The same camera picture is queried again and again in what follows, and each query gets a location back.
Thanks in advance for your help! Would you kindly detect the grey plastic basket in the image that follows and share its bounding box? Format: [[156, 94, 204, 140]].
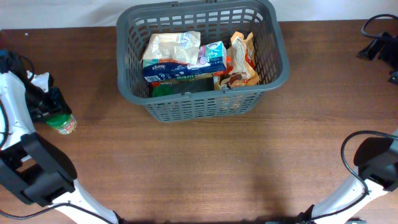
[[116, 0, 290, 122]]

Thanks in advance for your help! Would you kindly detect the orange snack bag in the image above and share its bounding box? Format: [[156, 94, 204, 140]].
[[213, 31, 260, 90]]

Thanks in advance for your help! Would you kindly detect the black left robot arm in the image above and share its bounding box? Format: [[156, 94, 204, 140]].
[[1, 49, 124, 223]]

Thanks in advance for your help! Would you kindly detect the blue carton box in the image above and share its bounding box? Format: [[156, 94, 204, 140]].
[[142, 41, 227, 82]]

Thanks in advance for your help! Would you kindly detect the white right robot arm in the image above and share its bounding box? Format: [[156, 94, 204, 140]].
[[301, 130, 397, 223]]

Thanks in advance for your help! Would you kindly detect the white plastic bag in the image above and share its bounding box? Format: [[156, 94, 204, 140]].
[[142, 31, 201, 64]]

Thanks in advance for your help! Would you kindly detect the green lid jar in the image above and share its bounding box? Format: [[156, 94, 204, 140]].
[[46, 114, 77, 134], [152, 85, 174, 98]]

